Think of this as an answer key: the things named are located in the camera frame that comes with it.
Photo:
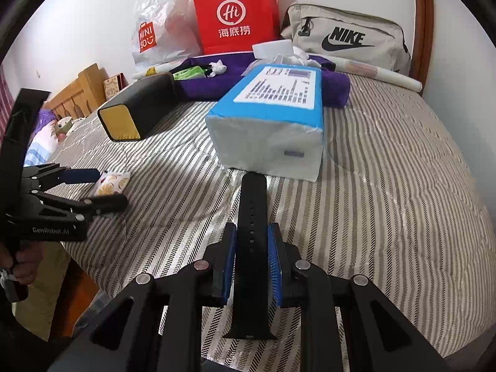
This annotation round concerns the blue tissue pack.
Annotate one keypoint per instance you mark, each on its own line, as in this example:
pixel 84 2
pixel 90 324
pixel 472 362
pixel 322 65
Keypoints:
pixel 271 124

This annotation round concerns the brown wooden door frame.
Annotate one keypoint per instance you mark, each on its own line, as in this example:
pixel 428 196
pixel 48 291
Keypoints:
pixel 422 27

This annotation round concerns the white spotted plush toy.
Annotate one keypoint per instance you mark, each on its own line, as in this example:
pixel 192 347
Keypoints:
pixel 68 126

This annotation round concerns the rolled printed paper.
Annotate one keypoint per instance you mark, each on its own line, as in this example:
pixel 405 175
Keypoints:
pixel 372 70

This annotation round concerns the striped bed mattress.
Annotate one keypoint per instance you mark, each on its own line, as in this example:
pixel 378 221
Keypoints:
pixel 387 162

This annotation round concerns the wooden bed headboard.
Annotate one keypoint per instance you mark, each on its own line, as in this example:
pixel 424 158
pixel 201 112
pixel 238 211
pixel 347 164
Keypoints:
pixel 77 93

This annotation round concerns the white glove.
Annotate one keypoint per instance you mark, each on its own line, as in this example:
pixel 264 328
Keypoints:
pixel 218 67

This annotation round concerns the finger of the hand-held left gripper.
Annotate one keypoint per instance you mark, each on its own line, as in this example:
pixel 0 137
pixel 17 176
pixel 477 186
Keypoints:
pixel 108 203
pixel 81 176

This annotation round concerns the patterned brown book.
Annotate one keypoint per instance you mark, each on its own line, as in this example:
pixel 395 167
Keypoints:
pixel 114 85

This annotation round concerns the dark green tin box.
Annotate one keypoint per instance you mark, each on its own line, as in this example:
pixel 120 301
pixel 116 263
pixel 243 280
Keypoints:
pixel 147 93

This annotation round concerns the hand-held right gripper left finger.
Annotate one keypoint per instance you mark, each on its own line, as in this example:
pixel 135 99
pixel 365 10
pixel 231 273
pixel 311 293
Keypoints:
pixel 228 263

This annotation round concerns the fruit print sachet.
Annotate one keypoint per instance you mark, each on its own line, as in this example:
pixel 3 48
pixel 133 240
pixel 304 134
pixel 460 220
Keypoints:
pixel 110 184

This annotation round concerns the grey waist bag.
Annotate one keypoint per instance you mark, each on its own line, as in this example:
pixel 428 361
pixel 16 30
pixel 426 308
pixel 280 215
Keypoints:
pixel 348 23

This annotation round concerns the translucent white plastic pouch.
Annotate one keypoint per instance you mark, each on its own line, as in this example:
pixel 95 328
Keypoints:
pixel 271 48

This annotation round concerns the light green tissue pack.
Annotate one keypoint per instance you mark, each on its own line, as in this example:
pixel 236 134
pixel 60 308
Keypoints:
pixel 188 73

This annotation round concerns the person's left hand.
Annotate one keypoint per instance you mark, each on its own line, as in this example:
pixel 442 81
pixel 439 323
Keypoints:
pixel 27 265

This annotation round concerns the pastel striped blanket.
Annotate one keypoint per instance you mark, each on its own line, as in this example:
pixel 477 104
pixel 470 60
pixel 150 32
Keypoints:
pixel 38 143

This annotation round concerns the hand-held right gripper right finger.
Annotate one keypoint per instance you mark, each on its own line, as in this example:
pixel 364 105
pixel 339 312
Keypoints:
pixel 275 263

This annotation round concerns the purple towel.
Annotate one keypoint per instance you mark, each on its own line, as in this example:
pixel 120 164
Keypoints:
pixel 201 87

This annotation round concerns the white plastic shopping bag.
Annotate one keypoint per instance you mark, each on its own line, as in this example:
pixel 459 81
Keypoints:
pixel 166 27

